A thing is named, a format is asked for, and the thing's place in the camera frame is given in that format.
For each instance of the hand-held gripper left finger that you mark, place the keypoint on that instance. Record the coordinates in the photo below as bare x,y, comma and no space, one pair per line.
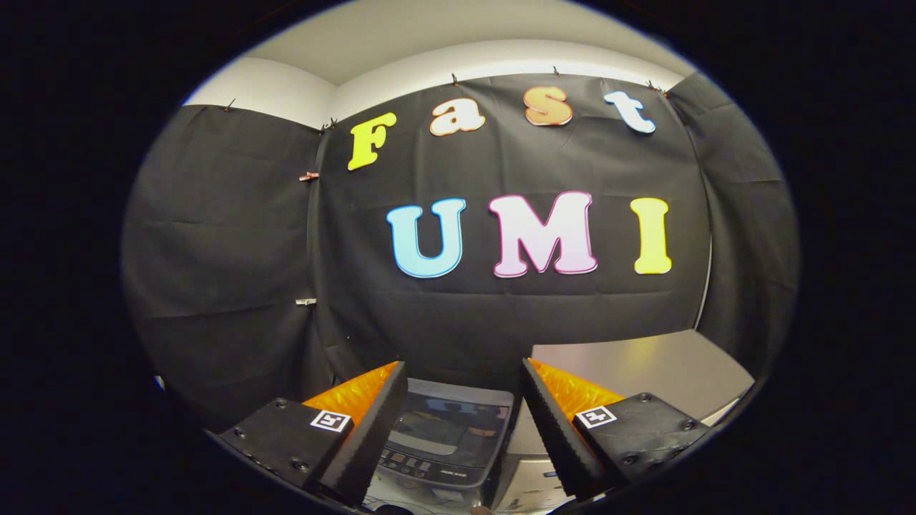
379,422

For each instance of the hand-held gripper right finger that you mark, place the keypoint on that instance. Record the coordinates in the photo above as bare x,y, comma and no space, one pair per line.
551,429

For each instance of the grey top-load washing machine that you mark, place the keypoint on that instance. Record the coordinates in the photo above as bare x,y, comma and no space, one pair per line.
444,429

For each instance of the black backdrop cloth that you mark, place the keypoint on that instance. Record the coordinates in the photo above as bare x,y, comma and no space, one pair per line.
458,315

